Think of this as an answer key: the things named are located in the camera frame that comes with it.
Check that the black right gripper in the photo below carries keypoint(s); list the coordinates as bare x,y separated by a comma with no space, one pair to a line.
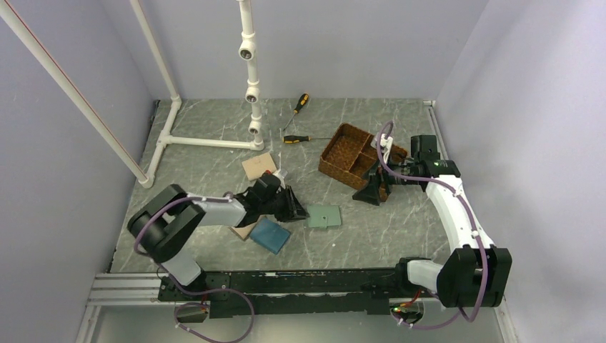
370,194

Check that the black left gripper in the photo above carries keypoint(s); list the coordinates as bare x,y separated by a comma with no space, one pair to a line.
293,210

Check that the green card holder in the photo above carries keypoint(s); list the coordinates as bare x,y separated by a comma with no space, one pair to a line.
323,216

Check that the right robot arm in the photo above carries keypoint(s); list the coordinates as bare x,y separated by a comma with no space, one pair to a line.
476,272

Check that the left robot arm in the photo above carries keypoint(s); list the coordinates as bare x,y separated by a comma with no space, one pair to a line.
163,226

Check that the blue card holder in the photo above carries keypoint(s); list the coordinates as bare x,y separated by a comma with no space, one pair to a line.
270,235

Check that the beige card holder near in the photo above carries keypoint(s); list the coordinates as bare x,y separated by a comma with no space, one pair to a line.
244,232

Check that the beige card holder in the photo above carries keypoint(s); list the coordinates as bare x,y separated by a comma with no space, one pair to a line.
256,166
244,232

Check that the beige card holder far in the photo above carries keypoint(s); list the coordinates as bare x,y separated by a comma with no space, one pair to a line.
256,166

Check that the brown woven divided basket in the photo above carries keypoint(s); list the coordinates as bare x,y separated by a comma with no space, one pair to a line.
350,158

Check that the black yellow screwdriver near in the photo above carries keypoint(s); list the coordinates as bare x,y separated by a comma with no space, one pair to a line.
295,139

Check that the black yellow screwdriver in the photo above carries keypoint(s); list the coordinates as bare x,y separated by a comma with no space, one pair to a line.
295,139
301,103

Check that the black yellow screwdriver far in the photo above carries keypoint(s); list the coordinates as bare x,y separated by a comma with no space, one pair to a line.
301,103

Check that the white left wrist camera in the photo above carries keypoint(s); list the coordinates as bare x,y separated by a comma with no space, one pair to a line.
281,175

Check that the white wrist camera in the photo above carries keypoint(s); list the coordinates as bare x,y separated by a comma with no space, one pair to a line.
384,144
281,175

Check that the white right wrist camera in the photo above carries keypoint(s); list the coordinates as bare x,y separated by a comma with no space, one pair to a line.
384,144

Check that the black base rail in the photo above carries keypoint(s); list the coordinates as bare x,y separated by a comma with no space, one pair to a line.
230,293

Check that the white PVC pipe frame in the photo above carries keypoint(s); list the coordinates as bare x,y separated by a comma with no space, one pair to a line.
72,101

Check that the aluminium front rail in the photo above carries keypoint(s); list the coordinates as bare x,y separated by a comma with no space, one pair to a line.
124,289

